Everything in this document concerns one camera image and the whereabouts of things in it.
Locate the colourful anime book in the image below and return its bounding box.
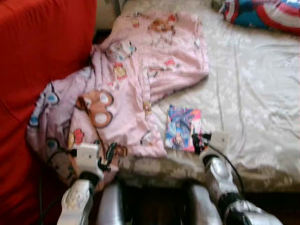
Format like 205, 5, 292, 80
164, 105, 203, 153

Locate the beige floral bedsheet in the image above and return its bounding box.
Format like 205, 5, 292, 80
120, 0, 300, 176

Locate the pink cartoon print blanket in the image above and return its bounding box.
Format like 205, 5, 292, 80
26, 10, 210, 188

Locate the silver robot left leg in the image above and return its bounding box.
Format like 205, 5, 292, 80
96, 182, 126, 225

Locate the silver robot leg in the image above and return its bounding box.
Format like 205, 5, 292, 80
189, 183, 223, 225
96, 182, 126, 225

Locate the silver robot right leg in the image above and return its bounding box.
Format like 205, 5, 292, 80
189, 183, 223, 225

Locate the grey floral bed mattress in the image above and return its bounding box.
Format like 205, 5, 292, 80
112, 152, 300, 194

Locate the red fabric-covered mattress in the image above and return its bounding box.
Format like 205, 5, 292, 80
0, 0, 98, 225

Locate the red white blue shield pillow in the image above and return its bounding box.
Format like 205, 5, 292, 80
220, 0, 300, 34

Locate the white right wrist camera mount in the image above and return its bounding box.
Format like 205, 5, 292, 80
209, 131, 230, 153

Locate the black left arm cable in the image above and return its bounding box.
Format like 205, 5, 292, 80
38, 148, 78, 225

